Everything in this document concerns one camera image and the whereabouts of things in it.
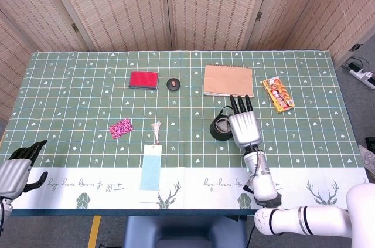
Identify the green grid tablecloth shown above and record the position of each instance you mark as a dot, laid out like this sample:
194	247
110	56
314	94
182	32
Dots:
187	148

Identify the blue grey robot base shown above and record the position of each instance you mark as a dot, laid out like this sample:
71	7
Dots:
184	231

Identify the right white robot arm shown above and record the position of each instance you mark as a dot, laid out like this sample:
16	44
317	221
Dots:
263	183

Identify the black round disc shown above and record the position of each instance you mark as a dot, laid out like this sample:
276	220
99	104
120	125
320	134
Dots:
173	84

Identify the pink patterned cloth pouch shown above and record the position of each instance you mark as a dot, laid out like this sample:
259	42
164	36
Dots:
121	128

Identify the black cast iron teapot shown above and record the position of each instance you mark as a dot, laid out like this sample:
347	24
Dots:
219	136

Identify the red ink pad case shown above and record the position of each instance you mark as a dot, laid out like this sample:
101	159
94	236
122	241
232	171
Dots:
143	79

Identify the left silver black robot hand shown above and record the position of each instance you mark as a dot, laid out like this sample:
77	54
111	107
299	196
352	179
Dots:
13	176

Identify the blue white bookmark pink tassel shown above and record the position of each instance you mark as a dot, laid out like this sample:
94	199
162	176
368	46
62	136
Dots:
150	171

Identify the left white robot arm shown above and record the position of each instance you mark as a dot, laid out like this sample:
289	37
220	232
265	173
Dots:
4	210

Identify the white power strip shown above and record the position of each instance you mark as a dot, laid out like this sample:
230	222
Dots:
361	73

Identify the yellow snack package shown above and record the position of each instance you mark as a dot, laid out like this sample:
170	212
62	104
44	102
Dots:
278	94

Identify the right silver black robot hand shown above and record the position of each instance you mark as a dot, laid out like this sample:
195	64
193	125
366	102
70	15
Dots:
244	127

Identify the woven folding screen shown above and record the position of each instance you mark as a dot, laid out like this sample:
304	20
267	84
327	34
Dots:
117	7

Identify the brown kraft sketchbook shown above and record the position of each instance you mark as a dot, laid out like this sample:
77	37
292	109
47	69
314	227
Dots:
228	81

